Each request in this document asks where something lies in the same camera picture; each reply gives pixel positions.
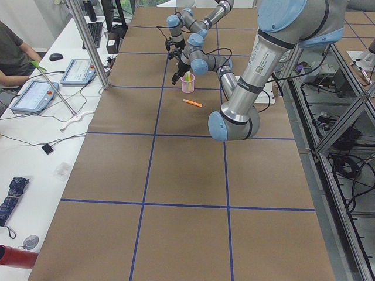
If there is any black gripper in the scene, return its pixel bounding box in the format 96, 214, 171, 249
171, 53, 191, 85
168, 39, 186, 54

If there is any green highlighter pen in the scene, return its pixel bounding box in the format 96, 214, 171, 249
184, 71, 190, 92

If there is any yellow highlighter pen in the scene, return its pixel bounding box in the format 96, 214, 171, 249
189, 73, 194, 92

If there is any orange highlighter pen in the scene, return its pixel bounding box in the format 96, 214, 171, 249
182, 99, 203, 107

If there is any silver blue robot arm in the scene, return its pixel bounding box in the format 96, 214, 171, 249
166, 1, 348, 142
165, 0, 234, 59

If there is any black cardboard box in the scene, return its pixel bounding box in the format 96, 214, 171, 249
106, 32, 120, 54

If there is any black keyboard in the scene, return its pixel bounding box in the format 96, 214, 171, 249
87, 22, 103, 49

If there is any far teach pendant tablet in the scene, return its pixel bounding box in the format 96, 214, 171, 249
60, 59, 96, 86

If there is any teach pendant tablet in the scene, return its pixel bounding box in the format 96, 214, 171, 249
10, 80, 56, 113
60, 59, 96, 86

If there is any black computer mouse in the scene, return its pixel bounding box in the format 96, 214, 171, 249
49, 53, 64, 62

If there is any metal reacher grabber stick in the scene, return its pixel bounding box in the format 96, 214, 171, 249
31, 60, 94, 132

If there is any near teach pendant tablet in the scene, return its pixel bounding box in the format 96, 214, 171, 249
10, 80, 56, 113

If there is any small black usb device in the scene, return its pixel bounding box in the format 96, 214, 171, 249
42, 143, 54, 155

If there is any seated person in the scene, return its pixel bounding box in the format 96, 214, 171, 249
1, 22, 42, 88

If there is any blue folded umbrella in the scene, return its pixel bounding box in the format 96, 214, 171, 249
1, 177, 29, 239

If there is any red bottle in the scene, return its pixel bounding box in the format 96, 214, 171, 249
1, 245, 39, 269

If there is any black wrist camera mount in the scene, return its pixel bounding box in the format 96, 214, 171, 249
165, 40, 173, 52

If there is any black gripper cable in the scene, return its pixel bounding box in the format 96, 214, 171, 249
155, 25, 172, 44

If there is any aluminium frame post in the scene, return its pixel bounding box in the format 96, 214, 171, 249
66, 0, 110, 90

